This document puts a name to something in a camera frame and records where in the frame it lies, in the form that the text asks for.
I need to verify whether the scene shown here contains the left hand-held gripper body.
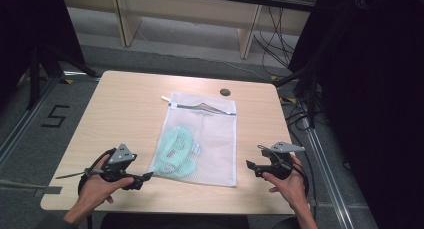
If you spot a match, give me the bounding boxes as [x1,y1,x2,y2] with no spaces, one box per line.
[99,143,145,191]

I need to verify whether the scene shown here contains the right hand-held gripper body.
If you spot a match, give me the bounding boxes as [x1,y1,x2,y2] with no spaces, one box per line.
[257,140,306,181]

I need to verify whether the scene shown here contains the mint green garment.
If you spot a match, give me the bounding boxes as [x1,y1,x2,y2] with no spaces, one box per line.
[154,126,203,178]

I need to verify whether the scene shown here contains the white mesh laundry bag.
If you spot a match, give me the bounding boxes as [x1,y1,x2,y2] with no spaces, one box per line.
[148,91,239,188]

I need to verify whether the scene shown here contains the person's right hand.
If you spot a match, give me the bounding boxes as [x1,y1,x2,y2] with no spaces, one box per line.
[261,153,310,211]

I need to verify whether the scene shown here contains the person's left hand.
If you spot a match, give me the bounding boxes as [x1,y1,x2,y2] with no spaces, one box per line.
[75,154,135,213]

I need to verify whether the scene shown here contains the person's dark lap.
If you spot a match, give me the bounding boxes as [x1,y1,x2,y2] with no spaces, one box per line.
[99,212,252,229]

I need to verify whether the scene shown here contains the grey tape strip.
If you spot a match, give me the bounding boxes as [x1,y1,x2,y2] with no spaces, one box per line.
[33,186,63,199]

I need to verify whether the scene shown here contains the black metal stand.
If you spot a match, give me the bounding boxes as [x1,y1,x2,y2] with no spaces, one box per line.
[272,63,322,129]
[25,43,101,111]

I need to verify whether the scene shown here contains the black curtain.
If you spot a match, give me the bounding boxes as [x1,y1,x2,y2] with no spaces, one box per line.
[0,0,87,107]
[287,0,424,229]

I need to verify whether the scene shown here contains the light wooden desk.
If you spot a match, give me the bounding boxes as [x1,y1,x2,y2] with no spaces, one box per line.
[59,0,322,60]

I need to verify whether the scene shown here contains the black floor cables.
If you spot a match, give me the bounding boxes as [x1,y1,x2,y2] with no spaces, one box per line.
[279,94,318,221]

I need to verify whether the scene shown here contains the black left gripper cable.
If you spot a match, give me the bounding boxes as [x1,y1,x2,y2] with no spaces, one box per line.
[54,147,117,229]

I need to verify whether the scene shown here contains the aluminium floor rail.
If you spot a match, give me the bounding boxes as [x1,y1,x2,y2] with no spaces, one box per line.
[0,76,62,168]
[300,115,355,229]

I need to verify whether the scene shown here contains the grey floor cable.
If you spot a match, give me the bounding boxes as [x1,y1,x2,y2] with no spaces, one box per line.
[0,178,47,190]

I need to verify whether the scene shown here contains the black hanging cables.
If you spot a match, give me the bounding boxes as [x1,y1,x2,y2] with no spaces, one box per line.
[252,5,298,77]

